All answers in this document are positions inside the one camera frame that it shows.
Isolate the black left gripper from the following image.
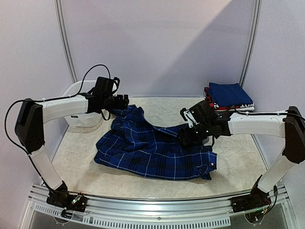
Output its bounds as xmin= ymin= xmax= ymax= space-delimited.
xmin=102 ymin=94 xmax=129 ymax=110

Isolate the blue plaid shirt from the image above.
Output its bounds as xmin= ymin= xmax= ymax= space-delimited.
xmin=94 ymin=105 xmax=217 ymax=181

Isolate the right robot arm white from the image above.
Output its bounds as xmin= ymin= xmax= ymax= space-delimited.
xmin=178 ymin=100 xmax=305 ymax=208

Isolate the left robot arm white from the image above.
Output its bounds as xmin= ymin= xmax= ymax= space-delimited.
xmin=15 ymin=76 xmax=129 ymax=207

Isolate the white plastic laundry basket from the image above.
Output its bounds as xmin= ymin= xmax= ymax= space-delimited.
xmin=63 ymin=80 xmax=102 ymax=127

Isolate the red black folded garment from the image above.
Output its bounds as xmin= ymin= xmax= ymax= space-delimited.
xmin=204 ymin=87 xmax=254 ymax=112

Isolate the white folded garment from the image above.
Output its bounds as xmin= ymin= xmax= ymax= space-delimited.
xmin=235 ymin=104 xmax=254 ymax=112

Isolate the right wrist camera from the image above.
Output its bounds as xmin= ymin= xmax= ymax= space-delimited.
xmin=180 ymin=108 xmax=198 ymax=128

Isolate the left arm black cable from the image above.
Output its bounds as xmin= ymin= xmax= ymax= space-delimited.
xmin=4 ymin=63 xmax=120 ymax=184

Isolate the left wall aluminium profile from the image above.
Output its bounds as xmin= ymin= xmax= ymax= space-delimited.
xmin=54 ymin=0 xmax=78 ymax=83

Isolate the wall aluminium profile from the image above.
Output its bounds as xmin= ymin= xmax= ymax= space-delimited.
xmin=54 ymin=0 xmax=78 ymax=83
xmin=239 ymin=0 xmax=262 ymax=88

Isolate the aluminium front rail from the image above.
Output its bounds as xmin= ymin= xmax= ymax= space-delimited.
xmin=20 ymin=185 xmax=297 ymax=229

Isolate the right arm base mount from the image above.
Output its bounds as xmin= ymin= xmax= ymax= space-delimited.
xmin=229 ymin=186 xmax=278 ymax=224

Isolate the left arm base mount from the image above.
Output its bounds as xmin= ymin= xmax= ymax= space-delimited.
xmin=46 ymin=190 xmax=88 ymax=219

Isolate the right wall aluminium profile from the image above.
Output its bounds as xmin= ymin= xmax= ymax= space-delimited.
xmin=239 ymin=0 xmax=262 ymax=88

